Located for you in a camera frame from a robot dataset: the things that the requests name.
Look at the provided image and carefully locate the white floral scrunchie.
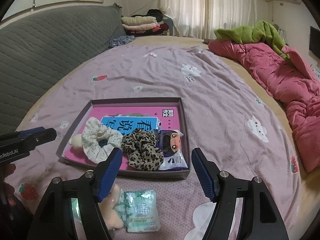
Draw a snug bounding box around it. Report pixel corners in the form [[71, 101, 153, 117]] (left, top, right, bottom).
[[81, 116, 123, 164]]

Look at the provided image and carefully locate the leopard print scrunchie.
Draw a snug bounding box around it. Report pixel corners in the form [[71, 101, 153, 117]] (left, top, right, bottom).
[[121, 128, 164, 171]]

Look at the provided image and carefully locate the cream plush pink dress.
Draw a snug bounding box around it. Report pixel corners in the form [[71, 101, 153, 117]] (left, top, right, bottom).
[[99, 184, 124, 230]]

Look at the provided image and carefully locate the left hand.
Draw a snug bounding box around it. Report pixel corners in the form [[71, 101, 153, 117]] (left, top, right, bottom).
[[1, 164, 16, 206]]

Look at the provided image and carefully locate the cream plush purple dress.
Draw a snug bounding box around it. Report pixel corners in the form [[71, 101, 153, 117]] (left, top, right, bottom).
[[68, 134, 83, 150]]

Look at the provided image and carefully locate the cartoon face tissue pack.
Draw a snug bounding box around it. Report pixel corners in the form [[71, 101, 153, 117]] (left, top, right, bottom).
[[157, 129, 188, 171]]

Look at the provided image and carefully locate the green flower tissue pack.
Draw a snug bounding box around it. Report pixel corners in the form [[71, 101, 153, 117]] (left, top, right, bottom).
[[114, 189, 161, 233]]

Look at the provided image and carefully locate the pink patterned bed sheet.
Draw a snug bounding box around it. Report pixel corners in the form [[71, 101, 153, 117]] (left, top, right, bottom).
[[7, 46, 301, 229]]

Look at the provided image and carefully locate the shallow purple cardboard box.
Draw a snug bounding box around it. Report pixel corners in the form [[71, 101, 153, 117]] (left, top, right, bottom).
[[56, 97, 190, 180]]

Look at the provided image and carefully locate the grey quilted headboard cover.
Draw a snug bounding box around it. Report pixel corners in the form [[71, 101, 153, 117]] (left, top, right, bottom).
[[1, 4, 125, 134]]

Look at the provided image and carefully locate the red pink quilt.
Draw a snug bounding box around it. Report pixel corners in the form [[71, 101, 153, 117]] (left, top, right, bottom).
[[208, 40, 319, 172]]

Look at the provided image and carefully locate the blue patterned cloth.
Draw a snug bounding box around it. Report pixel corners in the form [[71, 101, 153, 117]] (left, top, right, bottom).
[[108, 35, 135, 49]]

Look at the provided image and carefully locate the green blanket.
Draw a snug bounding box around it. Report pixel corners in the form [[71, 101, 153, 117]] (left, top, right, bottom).
[[214, 21, 290, 60]]

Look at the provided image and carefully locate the folded clothes pile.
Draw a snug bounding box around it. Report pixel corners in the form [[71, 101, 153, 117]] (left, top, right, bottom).
[[121, 9, 173, 37]]

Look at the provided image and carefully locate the white curtain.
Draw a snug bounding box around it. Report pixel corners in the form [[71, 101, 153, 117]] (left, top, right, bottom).
[[160, 0, 257, 39]]

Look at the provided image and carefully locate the black television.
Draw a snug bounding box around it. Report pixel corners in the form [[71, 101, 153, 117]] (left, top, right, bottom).
[[309, 26, 320, 58]]

